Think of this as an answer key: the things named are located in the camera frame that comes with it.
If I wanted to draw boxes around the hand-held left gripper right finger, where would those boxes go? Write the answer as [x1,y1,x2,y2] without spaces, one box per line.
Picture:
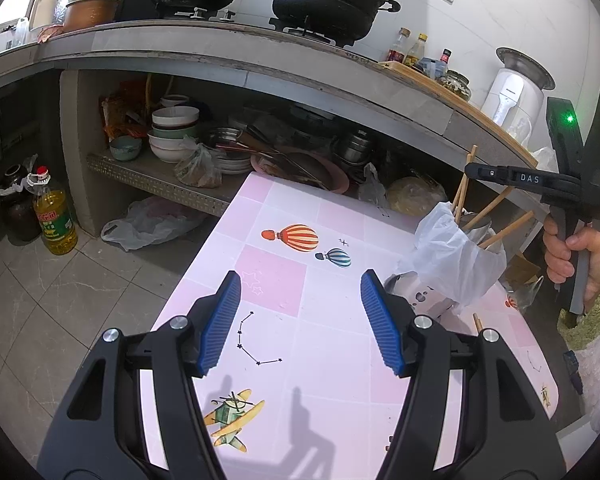
[360,269,566,480]

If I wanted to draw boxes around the small green bowl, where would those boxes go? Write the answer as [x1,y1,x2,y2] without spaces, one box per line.
[109,135,143,162]

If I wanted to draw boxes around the grey concrete kitchen counter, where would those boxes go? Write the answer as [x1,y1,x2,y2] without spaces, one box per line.
[0,20,541,211]

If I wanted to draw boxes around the perforated metal shelf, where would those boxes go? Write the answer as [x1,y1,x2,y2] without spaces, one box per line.
[85,152,233,216]

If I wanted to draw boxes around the white jug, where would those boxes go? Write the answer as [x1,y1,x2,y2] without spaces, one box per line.
[29,0,61,31]

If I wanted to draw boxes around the filled clear plastic bag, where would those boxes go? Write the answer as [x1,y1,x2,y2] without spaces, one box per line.
[174,142,223,190]

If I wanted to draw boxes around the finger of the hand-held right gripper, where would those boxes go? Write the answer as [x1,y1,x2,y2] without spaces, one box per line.
[464,161,512,183]

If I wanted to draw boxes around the black stockpot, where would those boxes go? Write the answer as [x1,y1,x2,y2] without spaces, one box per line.
[266,0,402,43]

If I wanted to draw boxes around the cardboard box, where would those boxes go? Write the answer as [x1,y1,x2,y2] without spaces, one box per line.
[500,252,543,291]

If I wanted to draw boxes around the crumpled white plastic bag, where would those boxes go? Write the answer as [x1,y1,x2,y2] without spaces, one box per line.
[532,147,558,173]

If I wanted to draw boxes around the person's right hand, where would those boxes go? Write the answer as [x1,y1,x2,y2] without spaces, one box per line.
[542,212,600,306]

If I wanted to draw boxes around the orange snack packets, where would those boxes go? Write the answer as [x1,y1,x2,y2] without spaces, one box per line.
[100,82,151,141]

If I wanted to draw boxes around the bunch of wooden chopsticks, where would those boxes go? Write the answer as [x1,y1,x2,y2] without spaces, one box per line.
[452,175,536,251]

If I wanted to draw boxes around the yellow cap sauce bottle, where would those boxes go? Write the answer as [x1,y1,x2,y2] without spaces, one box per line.
[405,34,428,68]

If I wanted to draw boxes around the pink patterned table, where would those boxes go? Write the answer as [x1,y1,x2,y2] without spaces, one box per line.
[140,170,561,480]

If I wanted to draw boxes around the brown clay pot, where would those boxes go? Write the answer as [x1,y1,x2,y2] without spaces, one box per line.
[62,0,122,33]

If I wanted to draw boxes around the metal utensil holder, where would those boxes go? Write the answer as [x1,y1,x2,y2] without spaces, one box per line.
[382,217,496,318]

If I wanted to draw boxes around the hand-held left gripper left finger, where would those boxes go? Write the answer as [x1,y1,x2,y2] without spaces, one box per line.
[37,270,243,480]

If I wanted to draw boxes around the white kitchen appliance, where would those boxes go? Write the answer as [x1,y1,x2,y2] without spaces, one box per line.
[480,47,556,131]

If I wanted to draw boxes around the white plastic bag on floor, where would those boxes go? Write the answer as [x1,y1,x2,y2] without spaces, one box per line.
[100,196,206,252]

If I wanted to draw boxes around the glass pickle jar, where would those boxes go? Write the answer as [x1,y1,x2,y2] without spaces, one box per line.
[437,70,473,101]

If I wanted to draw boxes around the dark sauce bottle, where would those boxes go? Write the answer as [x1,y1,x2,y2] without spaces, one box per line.
[386,27,412,63]

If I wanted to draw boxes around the small metal pot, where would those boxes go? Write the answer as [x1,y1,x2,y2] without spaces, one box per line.
[332,127,376,166]

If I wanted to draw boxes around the stack of ceramic bowls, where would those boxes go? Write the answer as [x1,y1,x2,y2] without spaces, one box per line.
[147,94,201,163]

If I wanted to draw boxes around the cooking oil bottle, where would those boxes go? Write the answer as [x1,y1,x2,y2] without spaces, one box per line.
[30,166,78,256]

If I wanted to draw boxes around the gas stove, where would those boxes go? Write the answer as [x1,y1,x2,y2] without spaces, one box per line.
[152,5,381,61]

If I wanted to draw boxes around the white plastic bag liner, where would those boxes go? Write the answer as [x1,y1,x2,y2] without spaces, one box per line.
[397,200,508,316]

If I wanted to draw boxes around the wooden cutting board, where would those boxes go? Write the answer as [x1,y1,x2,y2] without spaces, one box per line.
[380,60,538,166]

